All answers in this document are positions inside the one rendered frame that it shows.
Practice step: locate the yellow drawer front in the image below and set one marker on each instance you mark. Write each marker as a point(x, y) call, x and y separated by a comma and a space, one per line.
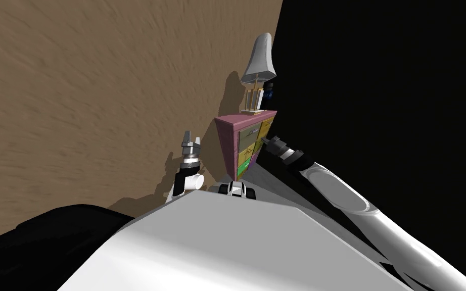
point(246, 153)
point(266, 127)

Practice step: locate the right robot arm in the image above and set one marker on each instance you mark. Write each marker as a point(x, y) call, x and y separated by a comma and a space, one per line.
point(378, 218)

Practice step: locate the pink chest of drawers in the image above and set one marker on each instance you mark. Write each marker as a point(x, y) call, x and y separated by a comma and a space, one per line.
point(227, 137)

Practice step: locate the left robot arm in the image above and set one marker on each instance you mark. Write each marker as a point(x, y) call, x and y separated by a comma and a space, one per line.
point(35, 250)

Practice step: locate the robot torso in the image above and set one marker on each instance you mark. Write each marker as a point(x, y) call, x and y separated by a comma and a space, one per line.
point(233, 242)

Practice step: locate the grey-green drawer front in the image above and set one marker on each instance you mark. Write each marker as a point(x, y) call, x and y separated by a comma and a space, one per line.
point(249, 136)

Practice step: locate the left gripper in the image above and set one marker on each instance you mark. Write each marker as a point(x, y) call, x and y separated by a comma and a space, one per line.
point(190, 148)

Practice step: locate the grey table lamp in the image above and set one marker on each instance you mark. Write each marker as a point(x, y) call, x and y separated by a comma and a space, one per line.
point(259, 60)

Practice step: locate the green drawer front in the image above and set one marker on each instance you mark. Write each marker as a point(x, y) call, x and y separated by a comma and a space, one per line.
point(243, 167)

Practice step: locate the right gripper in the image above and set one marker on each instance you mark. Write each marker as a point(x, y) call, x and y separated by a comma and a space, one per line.
point(276, 146)

